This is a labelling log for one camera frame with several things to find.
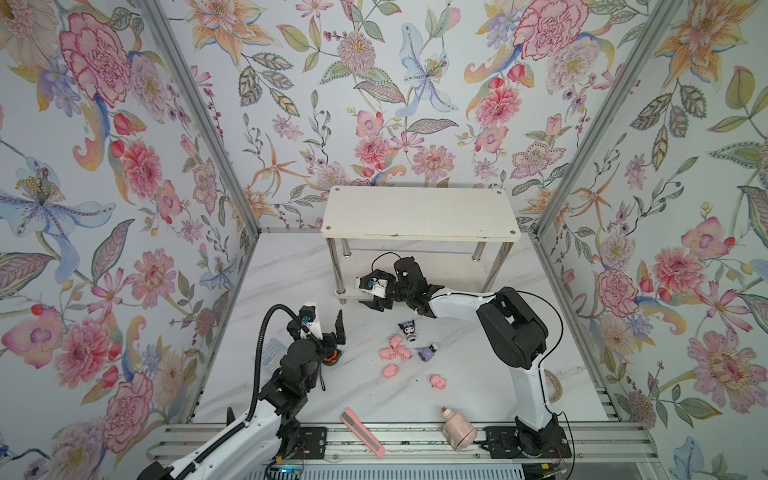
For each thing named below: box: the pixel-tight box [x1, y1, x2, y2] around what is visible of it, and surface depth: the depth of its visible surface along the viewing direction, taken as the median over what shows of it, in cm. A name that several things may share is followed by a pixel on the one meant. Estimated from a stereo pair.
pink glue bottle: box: [441, 407, 477, 451], surface depth 72 cm
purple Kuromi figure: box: [416, 343, 438, 363], surface depth 89 cm
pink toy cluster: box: [379, 334, 412, 361], surface depth 90 cm
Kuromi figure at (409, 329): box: [398, 319, 417, 343], surface depth 94 cm
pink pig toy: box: [430, 374, 447, 390], surface depth 84 cm
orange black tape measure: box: [319, 349, 342, 391], surface depth 88 cm
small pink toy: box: [383, 364, 399, 379], surface depth 86 cm
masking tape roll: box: [544, 369, 563, 403], surface depth 85 cm
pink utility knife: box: [340, 408, 385, 457], surface depth 77 cm
